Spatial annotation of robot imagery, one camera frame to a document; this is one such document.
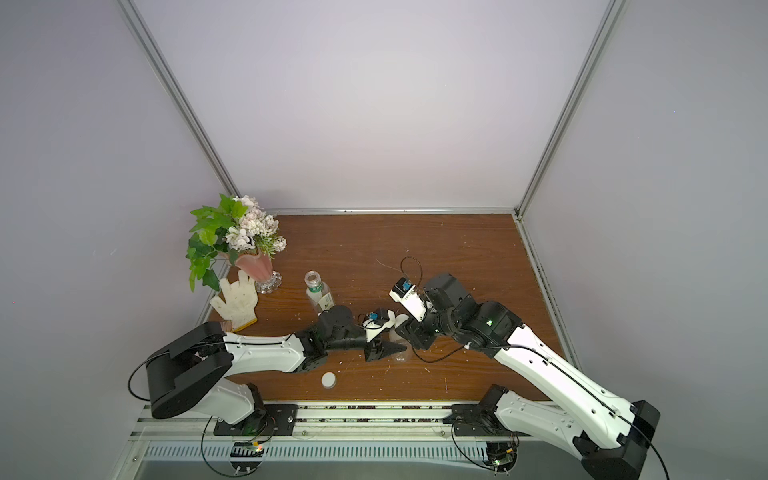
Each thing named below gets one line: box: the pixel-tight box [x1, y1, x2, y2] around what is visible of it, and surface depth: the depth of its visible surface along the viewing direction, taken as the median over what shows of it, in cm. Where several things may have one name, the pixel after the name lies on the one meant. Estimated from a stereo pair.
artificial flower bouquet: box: [186, 194, 287, 291], surface depth 77 cm
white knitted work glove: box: [210, 271, 258, 332], surface depth 97 cm
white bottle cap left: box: [321, 372, 337, 389], surface depth 81 cm
